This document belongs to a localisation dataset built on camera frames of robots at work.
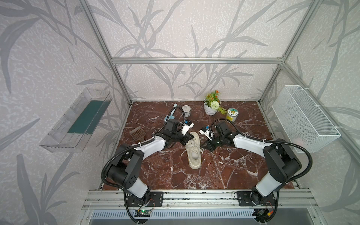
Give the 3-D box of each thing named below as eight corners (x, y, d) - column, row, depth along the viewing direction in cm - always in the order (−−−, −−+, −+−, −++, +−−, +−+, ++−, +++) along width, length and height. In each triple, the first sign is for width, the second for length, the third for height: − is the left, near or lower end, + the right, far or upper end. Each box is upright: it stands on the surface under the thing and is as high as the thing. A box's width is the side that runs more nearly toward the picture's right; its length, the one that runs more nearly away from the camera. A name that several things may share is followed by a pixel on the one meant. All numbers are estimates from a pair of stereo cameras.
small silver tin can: (185, 117, 112) (185, 112, 107) (182, 110, 116) (182, 105, 112) (192, 115, 113) (192, 110, 108) (189, 108, 118) (189, 103, 113)
